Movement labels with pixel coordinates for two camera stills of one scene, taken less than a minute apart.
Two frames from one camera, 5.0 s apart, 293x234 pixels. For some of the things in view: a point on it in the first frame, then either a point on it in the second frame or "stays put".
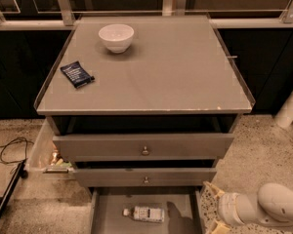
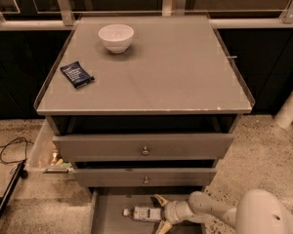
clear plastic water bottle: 148,214 stays put
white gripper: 225,207 → 171,212
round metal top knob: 146,152 stays put
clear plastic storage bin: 46,161 stays put
